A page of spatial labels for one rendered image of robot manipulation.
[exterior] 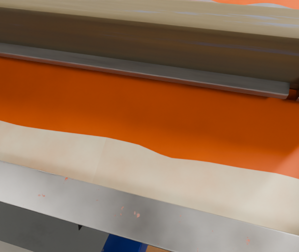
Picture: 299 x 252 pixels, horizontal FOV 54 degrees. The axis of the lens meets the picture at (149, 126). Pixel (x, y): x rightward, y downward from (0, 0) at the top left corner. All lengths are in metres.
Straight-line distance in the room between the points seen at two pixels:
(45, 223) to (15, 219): 0.18
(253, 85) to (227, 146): 0.07
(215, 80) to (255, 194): 0.12
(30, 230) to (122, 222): 1.48
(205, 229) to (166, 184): 0.07
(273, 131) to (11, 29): 0.29
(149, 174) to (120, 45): 0.13
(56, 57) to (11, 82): 0.09
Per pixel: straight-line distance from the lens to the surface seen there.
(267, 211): 0.30
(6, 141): 0.38
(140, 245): 0.52
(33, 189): 0.30
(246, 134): 0.32
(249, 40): 0.25
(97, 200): 0.28
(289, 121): 0.33
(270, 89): 0.29
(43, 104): 0.37
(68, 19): 0.29
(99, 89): 0.35
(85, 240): 1.62
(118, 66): 0.31
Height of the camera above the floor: 1.37
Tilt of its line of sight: 38 degrees down
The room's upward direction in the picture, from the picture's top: straight up
